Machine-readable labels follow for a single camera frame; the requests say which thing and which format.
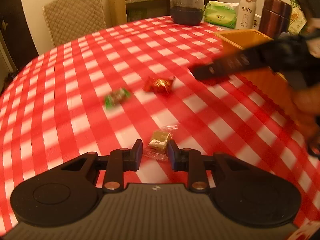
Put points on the green wrapped candy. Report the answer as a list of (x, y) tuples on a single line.
[(116, 97)]

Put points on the red gold candy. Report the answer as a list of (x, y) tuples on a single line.
[(159, 85)]

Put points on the green tissue pack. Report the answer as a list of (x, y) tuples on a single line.
[(221, 13)]

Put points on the red checkered tablecloth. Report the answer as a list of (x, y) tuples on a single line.
[(107, 89)]

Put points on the orange plastic tray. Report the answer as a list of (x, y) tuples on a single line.
[(249, 52)]

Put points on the white miffy bottle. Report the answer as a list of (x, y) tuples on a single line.
[(246, 14)]

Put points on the wooden shelf rack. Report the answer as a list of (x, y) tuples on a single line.
[(126, 11)]

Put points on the dark glass jar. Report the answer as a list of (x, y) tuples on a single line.
[(187, 12)]

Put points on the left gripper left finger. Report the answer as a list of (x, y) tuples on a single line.
[(118, 162)]

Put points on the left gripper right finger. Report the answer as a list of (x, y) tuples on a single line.
[(189, 160)]

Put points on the right hand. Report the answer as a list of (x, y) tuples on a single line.
[(307, 106)]

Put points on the dark door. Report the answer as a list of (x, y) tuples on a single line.
[(16, 33)]

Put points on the brown steel food flask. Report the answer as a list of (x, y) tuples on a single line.
[(275, 18)]

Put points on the sunflower seed bag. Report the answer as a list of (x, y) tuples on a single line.
[(297, 19)]

